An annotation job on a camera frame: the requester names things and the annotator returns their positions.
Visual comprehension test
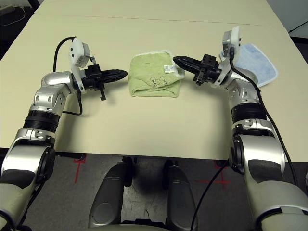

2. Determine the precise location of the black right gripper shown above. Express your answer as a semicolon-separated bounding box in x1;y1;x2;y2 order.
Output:
172;53;221;86

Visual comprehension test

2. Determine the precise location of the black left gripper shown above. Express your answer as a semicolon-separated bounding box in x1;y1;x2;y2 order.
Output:
82;56;128;101

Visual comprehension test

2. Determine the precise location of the green towel with white edge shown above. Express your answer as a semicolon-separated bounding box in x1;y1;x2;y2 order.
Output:
128;50;185;98

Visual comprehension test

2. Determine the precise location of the folded light blue towel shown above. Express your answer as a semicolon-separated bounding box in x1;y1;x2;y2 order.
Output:
218;43;279;89

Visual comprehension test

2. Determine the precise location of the grey left robot leg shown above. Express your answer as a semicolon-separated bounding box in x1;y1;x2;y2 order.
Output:
88;161;133;229

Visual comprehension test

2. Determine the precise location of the beige robot waist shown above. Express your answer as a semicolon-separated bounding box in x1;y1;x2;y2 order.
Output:
120;218;169;231

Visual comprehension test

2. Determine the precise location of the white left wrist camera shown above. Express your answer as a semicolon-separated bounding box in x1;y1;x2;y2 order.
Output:
68;36;91;94

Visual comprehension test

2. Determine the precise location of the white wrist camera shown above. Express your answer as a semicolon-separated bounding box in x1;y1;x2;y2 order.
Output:
68;36;91;94
213;26;242;87

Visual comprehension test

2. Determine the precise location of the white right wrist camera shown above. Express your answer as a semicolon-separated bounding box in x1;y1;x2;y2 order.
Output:
213;26;242;87

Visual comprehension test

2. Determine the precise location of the black left camera cable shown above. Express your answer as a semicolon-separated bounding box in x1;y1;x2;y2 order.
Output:
53;36;84;116

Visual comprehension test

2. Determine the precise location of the thin white cable loop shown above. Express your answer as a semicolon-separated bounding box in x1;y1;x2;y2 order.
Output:
0;6;26;26

